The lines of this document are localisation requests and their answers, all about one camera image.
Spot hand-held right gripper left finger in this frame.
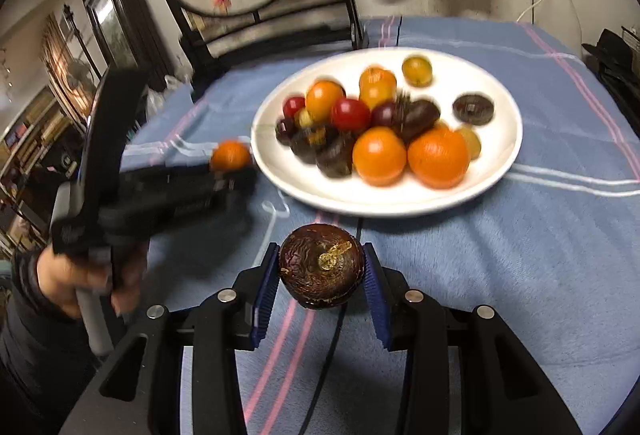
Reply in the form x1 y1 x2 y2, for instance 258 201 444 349
60 242 281 435

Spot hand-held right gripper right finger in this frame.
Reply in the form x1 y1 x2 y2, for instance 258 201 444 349
362 242 583 435

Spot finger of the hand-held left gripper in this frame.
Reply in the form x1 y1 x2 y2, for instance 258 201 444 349
210 164 261 238

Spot small orange kumquat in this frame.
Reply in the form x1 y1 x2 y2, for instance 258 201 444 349
359 85 396 112
359 66 397 90
210 140 252 173

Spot dark brown water chestnut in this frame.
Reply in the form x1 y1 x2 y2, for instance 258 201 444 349
316 135 357 179
395 99 442 143
290 127 331 164
452 92 496 126
279 224 366 311

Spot smooth orange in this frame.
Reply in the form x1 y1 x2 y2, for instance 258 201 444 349
352 126 407 186
305 80 347 123

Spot large textured mandarin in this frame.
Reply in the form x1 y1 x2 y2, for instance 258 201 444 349
407 127 471 190

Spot white oval plate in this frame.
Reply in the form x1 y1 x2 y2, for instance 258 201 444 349
250 47 524 218

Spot green-yellow mandarin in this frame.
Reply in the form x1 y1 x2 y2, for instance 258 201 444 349
402 56 433 87

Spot person's left forearm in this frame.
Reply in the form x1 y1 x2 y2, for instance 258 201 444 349
0 250 101 435

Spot person's left hand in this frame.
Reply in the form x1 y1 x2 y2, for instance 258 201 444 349
37 240 151 318

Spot dark cherry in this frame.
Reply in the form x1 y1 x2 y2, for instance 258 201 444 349
275 116 298 146

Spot clear plastic bags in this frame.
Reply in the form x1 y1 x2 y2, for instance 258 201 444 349
145 75 193 116

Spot blue striped tablecloth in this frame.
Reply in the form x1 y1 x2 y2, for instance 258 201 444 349
115 15 640 435

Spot wooden bookshelf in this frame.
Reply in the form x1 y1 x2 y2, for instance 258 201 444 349
0 85 91 256

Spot dark red grape on plate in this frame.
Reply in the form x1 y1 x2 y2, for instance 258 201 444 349
371 101 401 128

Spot dark wooden framed panel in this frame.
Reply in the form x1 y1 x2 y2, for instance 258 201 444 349
80 0 173 88

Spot black bag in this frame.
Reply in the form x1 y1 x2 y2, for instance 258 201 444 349
582 27 640 116

